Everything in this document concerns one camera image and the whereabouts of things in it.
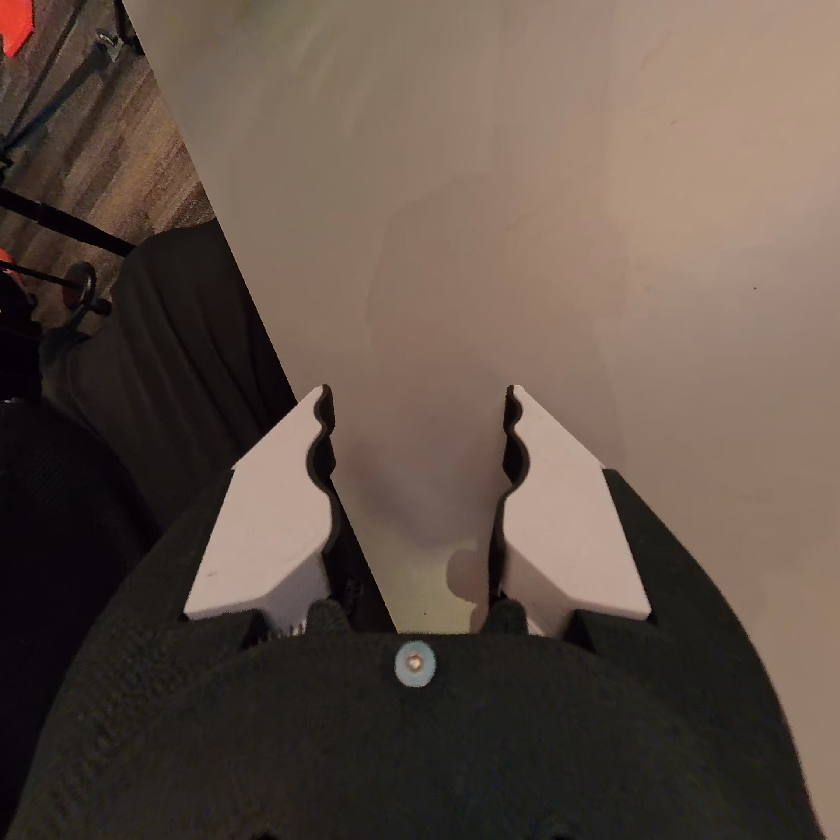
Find black tripod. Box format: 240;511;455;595
0;184;137;319

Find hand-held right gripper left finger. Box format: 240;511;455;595
184;384;342;634

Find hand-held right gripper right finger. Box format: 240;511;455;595
489;384;654;639

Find orange traffic cone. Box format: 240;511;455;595
0;0;35;58

